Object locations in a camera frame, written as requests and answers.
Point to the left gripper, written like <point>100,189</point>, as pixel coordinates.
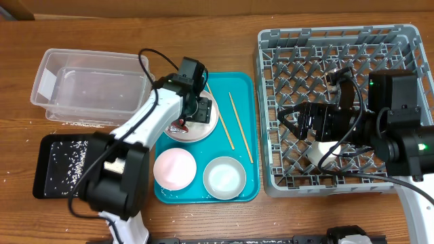
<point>205,110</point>

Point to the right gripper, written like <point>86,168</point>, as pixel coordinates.
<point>308,111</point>

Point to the red foil wrapper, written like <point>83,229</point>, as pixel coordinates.
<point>178,126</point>

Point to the white cup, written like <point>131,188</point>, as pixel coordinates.
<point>319,149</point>

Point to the pink bowl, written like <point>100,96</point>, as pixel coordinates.
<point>175,169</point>

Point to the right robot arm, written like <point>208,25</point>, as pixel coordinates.
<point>389,124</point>

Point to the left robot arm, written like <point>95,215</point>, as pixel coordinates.
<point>116,170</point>

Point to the grey dishwasher rack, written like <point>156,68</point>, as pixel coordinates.
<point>291,64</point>

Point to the white plate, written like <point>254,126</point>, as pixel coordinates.
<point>197,131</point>

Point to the teal serving tray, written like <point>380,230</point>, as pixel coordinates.
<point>217,145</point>

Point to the grey bowl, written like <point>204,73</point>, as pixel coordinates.
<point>224,178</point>

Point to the clear plastic bin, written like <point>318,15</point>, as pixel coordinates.
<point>93,87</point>

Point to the spilled rice pile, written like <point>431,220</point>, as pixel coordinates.
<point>65,167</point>

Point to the black tray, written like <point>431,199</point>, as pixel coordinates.
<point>44,151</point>

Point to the black rail at bottom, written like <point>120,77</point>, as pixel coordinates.
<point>297,239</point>

